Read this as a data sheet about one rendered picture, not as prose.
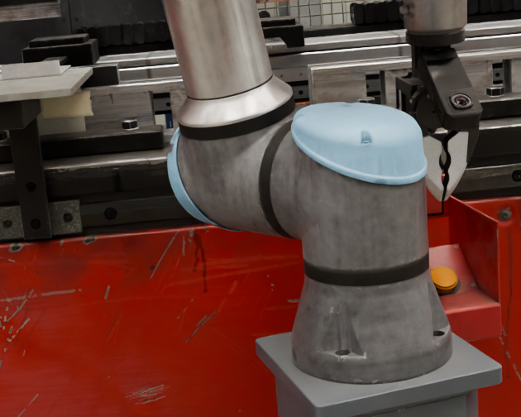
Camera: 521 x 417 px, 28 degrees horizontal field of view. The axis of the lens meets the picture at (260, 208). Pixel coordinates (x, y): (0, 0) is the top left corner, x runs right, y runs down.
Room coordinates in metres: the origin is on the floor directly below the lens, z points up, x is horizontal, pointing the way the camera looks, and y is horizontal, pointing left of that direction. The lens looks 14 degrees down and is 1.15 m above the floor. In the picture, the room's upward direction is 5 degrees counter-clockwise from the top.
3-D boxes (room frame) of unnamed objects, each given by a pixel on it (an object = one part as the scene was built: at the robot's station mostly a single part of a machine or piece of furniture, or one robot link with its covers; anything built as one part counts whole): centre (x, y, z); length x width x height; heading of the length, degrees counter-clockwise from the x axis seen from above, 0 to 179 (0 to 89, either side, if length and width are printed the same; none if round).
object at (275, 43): (1.79, -0.04, 1.01); 0.26 x 0.12 x 0.05; 2
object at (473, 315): (1.27, -0.18, 0.75); 0.20 x 0.16 x 0.18; 101
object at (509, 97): (1.58, -0.28, 0.89); 0.30 x 0.05 x 0.03; 92
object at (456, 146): (1.28, -0.24, 0.88); 0.06 x 0.03 x 0.09; 10
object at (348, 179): (0.93, -0.09, 0.94); 0.13 x 0.12 x 0.14; 46
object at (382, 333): (0.92, -0.09, 0.82); 0.15 x 0.15 x 0.10
